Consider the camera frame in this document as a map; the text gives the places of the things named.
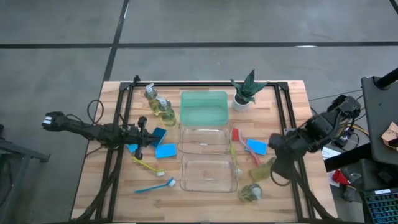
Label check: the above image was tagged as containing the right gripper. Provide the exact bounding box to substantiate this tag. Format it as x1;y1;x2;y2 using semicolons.
267;132;301;180

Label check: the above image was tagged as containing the yellow dish brush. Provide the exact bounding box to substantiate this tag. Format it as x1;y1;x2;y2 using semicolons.
130;155;165;177
229;141;243;179

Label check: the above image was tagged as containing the teal plastic tray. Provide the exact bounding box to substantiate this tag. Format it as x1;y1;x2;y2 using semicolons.
179;90;230;127

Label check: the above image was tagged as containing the cardboard piece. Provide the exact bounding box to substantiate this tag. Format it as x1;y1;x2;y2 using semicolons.
381;121;398;152

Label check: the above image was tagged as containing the red funnel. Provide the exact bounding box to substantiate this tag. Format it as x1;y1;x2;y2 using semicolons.
331;169;351;187

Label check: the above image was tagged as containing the clear plastic container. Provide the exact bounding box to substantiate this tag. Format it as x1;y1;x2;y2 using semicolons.
179;152;239;193
177;124;233;155

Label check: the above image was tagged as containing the black cart table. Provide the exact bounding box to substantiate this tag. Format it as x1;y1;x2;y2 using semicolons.
360;76;398;166

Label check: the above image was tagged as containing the small electronics box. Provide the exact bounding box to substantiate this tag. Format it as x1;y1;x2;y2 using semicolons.
337;126;356;149

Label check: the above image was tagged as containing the white paper sheet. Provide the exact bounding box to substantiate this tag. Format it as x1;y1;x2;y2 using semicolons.
321;146;342;161

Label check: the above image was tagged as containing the grey metal stand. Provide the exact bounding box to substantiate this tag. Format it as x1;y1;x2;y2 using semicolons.
0;124;50;224

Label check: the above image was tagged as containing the black pole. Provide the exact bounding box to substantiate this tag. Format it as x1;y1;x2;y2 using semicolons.
374;67;398;90

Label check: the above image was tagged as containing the black beam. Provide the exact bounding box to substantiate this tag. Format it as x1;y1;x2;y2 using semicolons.
323;142;373;172

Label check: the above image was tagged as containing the blue dish brush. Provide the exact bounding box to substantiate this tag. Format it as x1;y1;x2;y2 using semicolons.
134;177;177;194

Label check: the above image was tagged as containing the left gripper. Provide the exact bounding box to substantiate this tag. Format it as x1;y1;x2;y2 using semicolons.
123;116;161;160

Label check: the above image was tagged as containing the potted snake plant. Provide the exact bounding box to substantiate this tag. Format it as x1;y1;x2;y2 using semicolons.
229;68;270;112

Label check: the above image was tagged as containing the red dish brush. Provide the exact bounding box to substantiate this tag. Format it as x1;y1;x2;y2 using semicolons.
231;128;262;167

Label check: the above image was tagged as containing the clear yellow soap pump bottle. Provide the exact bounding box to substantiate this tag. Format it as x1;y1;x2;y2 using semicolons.
248;157;277;184
144;83;159;116
238;183;264;203
156;95;177;128

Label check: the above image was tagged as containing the backlit keyboard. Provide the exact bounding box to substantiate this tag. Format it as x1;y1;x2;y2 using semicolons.
363;188;398;224

